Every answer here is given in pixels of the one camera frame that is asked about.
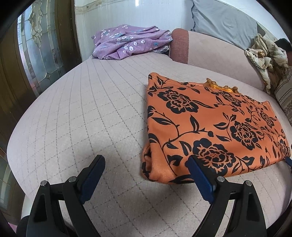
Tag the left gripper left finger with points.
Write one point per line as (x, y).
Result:
(58, 209)

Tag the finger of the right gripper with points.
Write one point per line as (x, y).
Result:
(289, 161)

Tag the orange black floral blouse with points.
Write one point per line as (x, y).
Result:
(228, 132)

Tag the striped floral pillow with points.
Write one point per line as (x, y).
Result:
(283, 93)

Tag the crumpled cream brown blanket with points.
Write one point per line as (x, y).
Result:
(270, 60)

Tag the pink quilted mattress cover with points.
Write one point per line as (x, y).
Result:
(99, 108)

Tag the black garment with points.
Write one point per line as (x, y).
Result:
(284, 44)

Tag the pink bolster cushion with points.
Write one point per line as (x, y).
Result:
(213, 54)

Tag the grey pillow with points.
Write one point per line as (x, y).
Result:
(222, 21)

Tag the wooden stained glass door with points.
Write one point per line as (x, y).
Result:
(38, 45)

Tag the purple floral cloth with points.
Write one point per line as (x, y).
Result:
(124, 41)

